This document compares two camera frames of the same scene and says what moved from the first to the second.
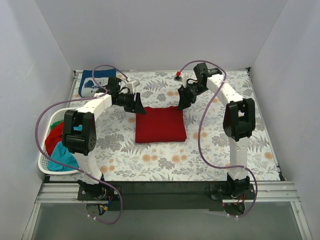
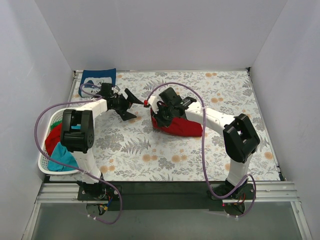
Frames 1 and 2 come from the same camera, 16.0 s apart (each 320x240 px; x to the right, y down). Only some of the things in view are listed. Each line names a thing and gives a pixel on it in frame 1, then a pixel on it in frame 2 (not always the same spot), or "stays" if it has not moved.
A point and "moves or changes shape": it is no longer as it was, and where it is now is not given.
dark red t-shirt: x=160 y=125 moves or changes shape
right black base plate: x=221 y=191 stays
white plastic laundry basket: x=44 y=155 stays
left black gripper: x=136 y=102 → x=125 y=105
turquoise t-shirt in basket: x=62 y=154 stays
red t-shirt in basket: x=54 y=137 stays
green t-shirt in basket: x=54 y=124 stays
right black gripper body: x=186 y=93 → x=160 y=113
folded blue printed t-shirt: x=88 y=87 stays
